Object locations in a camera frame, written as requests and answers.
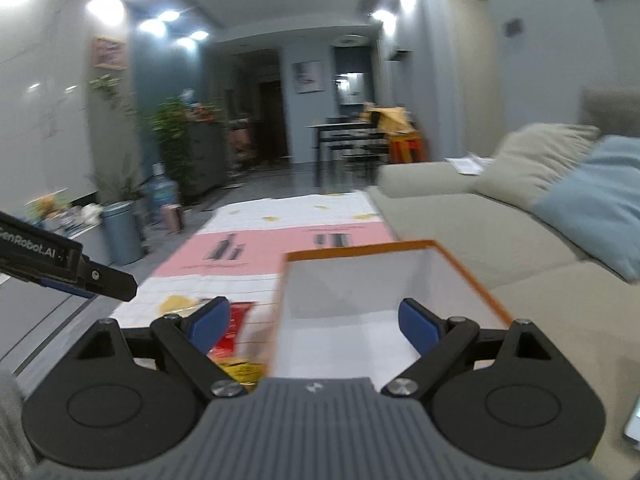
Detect blue water bottle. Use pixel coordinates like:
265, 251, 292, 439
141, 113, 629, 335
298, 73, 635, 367
145, 162, 181, 221

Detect grey trash bin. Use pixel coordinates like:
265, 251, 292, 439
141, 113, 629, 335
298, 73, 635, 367
100, 201, 145, 266

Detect white papers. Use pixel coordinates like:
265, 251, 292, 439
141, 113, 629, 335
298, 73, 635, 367
445, 154, 493, 175

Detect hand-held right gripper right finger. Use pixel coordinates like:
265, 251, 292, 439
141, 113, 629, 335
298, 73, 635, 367
382, 298, 555, 402

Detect dark door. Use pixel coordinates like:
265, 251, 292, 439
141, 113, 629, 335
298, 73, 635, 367
257, 80, 291, 161

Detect beige cushion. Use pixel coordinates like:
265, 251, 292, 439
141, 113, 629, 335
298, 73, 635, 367
472, 124, 601, 211

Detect yellow cloth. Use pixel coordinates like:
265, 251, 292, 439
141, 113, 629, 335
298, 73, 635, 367
365, 105, 416, 136

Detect tall green plant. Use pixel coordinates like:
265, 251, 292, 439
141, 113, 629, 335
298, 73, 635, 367
150, 97, 196, 206

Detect white framed wall picture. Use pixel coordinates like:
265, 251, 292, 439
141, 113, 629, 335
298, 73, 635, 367
291, 60, 324, 95

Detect pink heater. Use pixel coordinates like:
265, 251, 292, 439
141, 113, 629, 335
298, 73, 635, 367
162, 203, 186, 233

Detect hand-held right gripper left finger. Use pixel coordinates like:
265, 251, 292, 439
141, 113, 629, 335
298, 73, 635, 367
75, 296, 249, 400

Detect grey sofa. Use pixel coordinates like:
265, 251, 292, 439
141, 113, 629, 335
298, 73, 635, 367
365, 85, 640, 461

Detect red snack packet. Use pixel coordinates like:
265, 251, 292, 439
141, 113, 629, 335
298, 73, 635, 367
210, 302, 256, 356

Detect white phone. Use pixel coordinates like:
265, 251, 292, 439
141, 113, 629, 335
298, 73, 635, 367
622, 400, 640, 448

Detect light blue cushion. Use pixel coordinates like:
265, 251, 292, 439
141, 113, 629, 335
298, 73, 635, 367
532, 136, 640, 282

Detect wooden framed wall picture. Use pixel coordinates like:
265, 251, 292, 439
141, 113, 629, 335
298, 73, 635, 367
92, 36, 127, 70

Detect waffle packet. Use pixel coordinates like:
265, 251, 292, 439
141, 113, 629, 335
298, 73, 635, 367
220, 357, 266, 392

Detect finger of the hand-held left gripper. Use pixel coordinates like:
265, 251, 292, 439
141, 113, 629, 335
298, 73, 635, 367
80, 255, 138, 303
42, 277, 98, 297

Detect orange cardboard box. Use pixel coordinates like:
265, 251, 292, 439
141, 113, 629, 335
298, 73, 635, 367
270, 240, 516, 381

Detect potted grass plant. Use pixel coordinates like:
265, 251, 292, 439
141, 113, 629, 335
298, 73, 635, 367
87, 160, 146, 211

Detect grey drawer cabinet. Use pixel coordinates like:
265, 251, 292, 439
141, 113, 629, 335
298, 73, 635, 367
185, 120, 228, 196

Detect black dining table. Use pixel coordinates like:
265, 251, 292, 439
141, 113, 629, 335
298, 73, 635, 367
307, 119, 391, 186

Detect hanging green plant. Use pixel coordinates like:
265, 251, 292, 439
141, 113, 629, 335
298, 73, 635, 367
90, 74, 136, 116

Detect orange stool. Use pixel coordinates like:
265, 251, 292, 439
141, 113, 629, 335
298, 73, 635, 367
387, 132, 428, 163

